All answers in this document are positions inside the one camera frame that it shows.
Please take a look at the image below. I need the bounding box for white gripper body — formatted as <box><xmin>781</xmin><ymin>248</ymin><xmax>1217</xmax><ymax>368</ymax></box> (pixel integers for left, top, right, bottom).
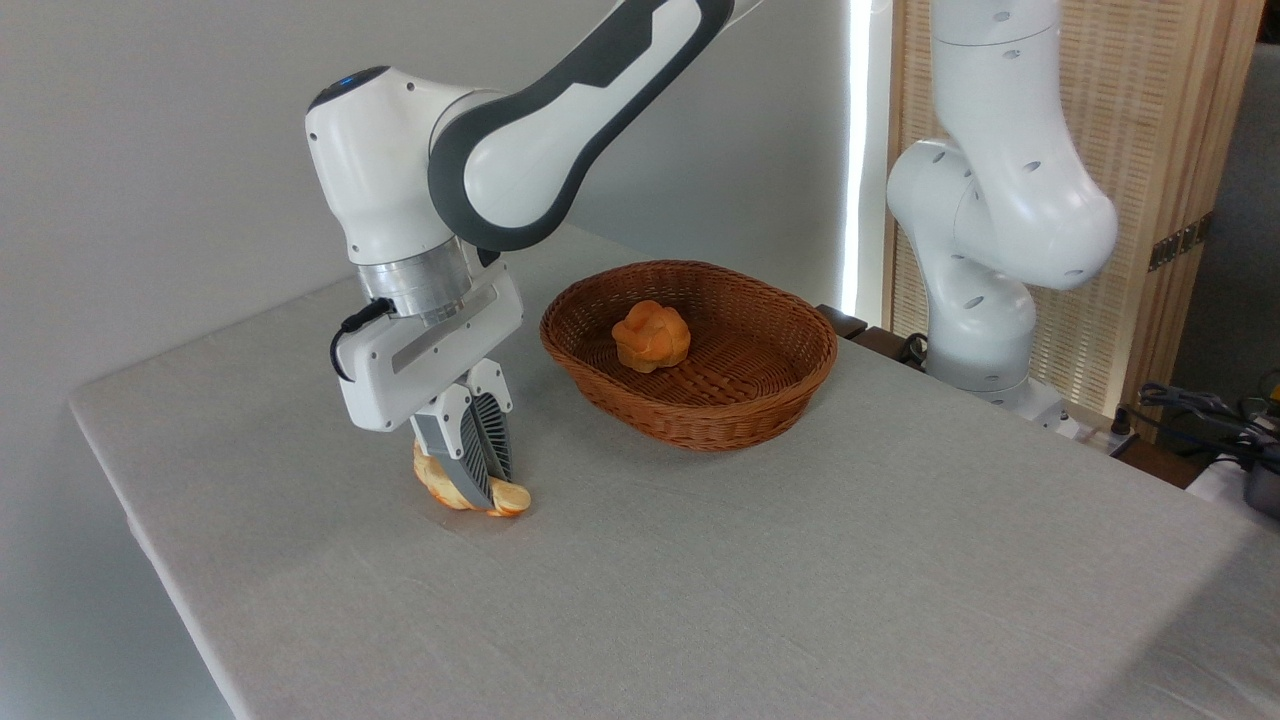
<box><xmin>338</xmin><ymin>262</ymin><xmax>524</xmax><ymax>434</ymax></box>

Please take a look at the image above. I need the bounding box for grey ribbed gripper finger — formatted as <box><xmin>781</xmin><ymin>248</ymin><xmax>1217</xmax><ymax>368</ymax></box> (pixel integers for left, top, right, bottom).
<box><xmin>412</xmin><ymin>383</ymin><xmax>496</xmax><ymax>508</ymax></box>
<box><xmin>467</xmin><ymin>358</ymin><xmax>515</xmax><ymax>483</ymax></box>

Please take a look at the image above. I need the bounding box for golden croissant bread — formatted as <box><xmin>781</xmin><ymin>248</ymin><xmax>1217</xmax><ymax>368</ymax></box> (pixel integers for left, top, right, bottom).
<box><xmin>412</xmin><ymin>440</ymin><xmax>533</xmax><ymax>518</ymax></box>

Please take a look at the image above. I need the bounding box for round orange bread bun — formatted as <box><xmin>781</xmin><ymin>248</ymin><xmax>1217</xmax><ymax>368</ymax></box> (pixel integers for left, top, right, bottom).
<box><xmin>611</xmin><ymin>300</ymin><xmax>692</xmax><ymax>374</ymax></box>

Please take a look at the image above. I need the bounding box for brown wicker basket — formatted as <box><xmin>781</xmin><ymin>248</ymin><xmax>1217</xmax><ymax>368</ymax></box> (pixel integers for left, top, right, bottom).
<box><xmin>540</xmin><ymin>260</ymin><xmax>839</xmax><ymax>453</ymax></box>

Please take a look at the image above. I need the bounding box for grey tablecloth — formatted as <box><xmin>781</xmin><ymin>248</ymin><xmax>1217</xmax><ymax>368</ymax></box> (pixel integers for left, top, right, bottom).
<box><xmin>68</xmin><ymin>225</ymin><xmax>1280</xmax><ymax>720</ymax></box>

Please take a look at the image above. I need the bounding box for brass screen hinge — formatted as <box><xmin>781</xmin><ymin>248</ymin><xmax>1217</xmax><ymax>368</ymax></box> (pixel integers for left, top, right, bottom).
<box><xmin>1147</xmin><ymin>212</ymin><xmax>1214</xmax><ymax>273</ymax></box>

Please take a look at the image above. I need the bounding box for wooden slatted folding screen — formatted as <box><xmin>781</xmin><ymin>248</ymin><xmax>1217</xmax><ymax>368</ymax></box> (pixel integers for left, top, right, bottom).
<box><xmin>882</xmin><ymin>0</ymin><xmax>1266</xmax><ymax>431</ymax></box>

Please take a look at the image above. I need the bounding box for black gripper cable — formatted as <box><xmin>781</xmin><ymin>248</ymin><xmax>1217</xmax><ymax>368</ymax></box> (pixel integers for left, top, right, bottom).
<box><xmin>329</xmin><ymin>297</ymin><xmax>393</xmax><ymax>384</ymax></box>

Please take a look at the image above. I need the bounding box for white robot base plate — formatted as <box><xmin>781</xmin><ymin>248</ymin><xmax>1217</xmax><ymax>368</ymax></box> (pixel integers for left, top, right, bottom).
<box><xmin>985</xmin><ymin>378</ymin><xmax>1083</xmax><ymax>441</ymax></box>

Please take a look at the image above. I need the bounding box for black cable bundle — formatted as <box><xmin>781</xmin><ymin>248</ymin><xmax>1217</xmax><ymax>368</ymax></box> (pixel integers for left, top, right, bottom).
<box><xmin>1135</xmin><ymin>380</ymin><xmax>1280</xmax><ymax>453</ymax></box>

